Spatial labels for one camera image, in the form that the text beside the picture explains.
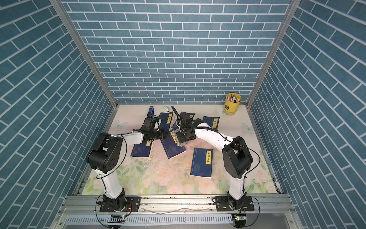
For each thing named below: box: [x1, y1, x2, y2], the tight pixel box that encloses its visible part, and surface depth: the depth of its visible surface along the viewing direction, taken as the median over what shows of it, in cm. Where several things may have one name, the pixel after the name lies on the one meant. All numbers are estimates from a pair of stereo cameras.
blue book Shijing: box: [130, 140, 152, 157], surface depth 93 cm
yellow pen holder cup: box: [223, 92, 242, 116], surface depth 110 cm
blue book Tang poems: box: [160, 132, 187, 160], surface depth 96 cm
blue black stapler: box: [146, 105, 155, 119], surface depth 118 cm
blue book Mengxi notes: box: [190, 147, 214, 179], surface depth 88 cm
